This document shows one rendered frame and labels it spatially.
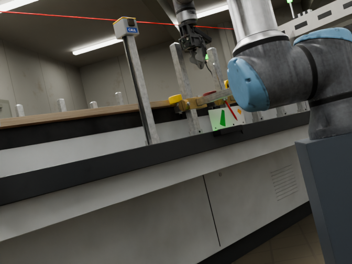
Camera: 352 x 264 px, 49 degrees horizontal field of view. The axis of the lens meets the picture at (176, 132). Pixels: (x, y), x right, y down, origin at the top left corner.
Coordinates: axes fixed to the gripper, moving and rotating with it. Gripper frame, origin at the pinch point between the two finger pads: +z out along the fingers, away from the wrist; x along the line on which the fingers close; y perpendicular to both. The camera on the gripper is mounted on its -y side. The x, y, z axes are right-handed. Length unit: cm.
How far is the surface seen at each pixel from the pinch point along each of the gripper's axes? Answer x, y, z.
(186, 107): -6.0, 10.1, 16.6
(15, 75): -590, -173, -171
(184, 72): -6.1, 5.9, 0.5
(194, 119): -6.1, 6.9, 22.4
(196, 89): -529, -590, -100
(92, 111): -22, 47, 11
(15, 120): -22, 78, 11
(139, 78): -6.1, 32.4, 2.2
